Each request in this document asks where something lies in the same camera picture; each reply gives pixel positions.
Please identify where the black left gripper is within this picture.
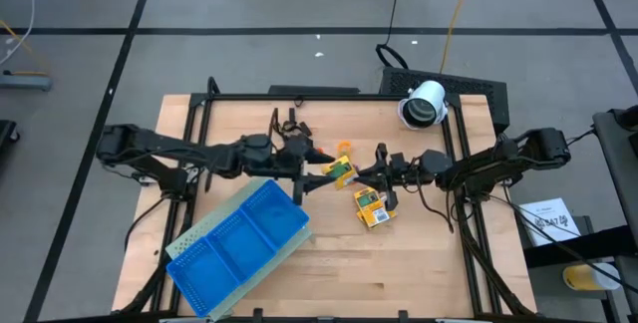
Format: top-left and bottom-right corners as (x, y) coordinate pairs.
(273, 135), (337, 208)

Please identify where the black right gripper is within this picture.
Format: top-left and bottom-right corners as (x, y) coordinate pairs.
(355, 143), (426, 212)

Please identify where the blue plastic basket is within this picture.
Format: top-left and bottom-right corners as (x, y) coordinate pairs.
(205, 207), (278, 285)
(238, 178), (311, 250)
(165, 236), (241, 319)

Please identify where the black flat bar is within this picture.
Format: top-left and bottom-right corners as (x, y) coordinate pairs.
(267, 85), (361, 96)

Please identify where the black perforated metal case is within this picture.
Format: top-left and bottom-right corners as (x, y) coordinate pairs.
(379, 66), (510, 136)

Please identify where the pale green perforated shelf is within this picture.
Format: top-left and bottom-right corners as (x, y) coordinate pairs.
(163, 177), (314, 322)

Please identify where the white printed paper sheet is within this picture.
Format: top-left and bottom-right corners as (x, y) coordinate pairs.
(517, 196), (583, 248)

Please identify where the yellow white cylinder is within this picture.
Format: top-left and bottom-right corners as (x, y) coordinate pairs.
(561, 261), (623, 292)

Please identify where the black side cart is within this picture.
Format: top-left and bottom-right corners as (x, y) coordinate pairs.
(522, 106), (638, 323)

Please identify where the black floor equipment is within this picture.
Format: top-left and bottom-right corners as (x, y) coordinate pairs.
(0, 119), (21, 146)

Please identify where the black aluminium table frame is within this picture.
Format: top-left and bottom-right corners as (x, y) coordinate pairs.
(112, 76), (538, 320)

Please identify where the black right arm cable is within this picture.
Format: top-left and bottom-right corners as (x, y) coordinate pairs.
(413, 170), (456, 234)

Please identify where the black floor cable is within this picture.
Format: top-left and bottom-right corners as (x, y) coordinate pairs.
(375, 0), (410, 70)

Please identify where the yellow hanging cable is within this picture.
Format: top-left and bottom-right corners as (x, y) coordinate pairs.
(438, 0), (479, 74)

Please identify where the yellow floor cable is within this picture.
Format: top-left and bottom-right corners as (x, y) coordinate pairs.
(0, 18), (51, 76)

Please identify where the white floor cable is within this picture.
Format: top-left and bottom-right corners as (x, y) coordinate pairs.
(0, 0), (36, 68)

